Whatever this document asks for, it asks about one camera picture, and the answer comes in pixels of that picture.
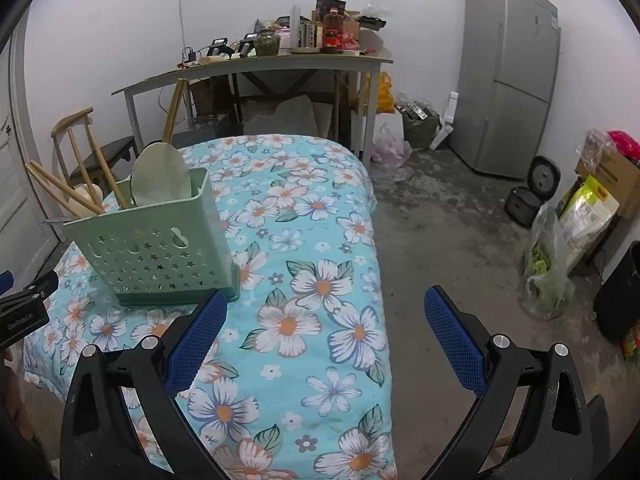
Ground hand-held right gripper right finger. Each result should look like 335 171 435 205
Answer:
420 285 593 480

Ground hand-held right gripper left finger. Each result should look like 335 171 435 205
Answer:
59 289 231 480

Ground green perforated utensil holder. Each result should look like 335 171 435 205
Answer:
62 166 242 307

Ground bundle of wooden chopsticks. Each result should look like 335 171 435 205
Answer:
25 152 132 217

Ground white spoon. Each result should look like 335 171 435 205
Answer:
74 185 104 213

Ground person's left forearm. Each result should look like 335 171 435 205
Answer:
0 350 56 480

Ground white door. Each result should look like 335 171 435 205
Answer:
0 25 63 271

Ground plastic bag of green vegetables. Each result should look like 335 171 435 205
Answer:
522 204 577 321

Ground blue floral blanket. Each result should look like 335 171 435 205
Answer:
22 134 401 480

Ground black rice cooker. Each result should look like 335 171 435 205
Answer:
504 156 562 229

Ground wooden chair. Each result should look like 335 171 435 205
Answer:
50 106 140 198

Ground black bin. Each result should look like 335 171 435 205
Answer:
592 241 640 345

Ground colourful packet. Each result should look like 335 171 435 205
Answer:
620 324 640 363

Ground pink white plastic bag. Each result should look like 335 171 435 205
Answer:
372 122 414 165

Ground olive green bag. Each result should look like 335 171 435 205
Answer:
397 101 443 151

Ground wooden pole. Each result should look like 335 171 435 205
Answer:
161 78 190 145

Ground large brown cardboard box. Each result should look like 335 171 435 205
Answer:
575 150 640 221

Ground white plastic panel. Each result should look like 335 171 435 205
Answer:
429 91 461 152

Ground clear plastic bag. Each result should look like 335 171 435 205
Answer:
577 130 618 171

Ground grey cushion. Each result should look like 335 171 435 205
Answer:
242 95 335 137

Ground yellow plastic bag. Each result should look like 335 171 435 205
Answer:
360 71 396 113

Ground silver refrigerator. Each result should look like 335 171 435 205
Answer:
447 0 562 181

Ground pink bundle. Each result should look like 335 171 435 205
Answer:
607 130 640 161

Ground grey desk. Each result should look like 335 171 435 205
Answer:
111 52 396 163

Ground glass jar of green food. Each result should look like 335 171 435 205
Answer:
253 30 281 57

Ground small open cardboard box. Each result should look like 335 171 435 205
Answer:
345 10 388 46

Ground metal cup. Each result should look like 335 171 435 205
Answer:
299 20 322 51

